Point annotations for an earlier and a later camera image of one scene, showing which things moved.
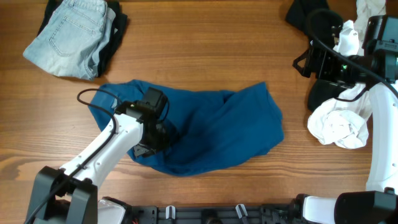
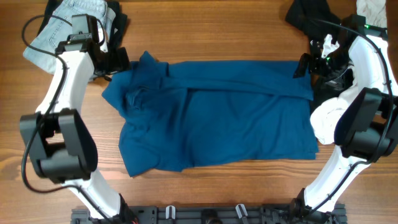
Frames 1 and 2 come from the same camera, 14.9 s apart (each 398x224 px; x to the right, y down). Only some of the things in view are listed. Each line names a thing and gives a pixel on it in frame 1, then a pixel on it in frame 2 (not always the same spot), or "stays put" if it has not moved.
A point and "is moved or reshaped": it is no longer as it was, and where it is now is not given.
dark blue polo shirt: (212, 127) is moved or reshaped
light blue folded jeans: (73, 41) stays put
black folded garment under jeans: (113, 39) stays put
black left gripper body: (160, 138) → (114, 62)
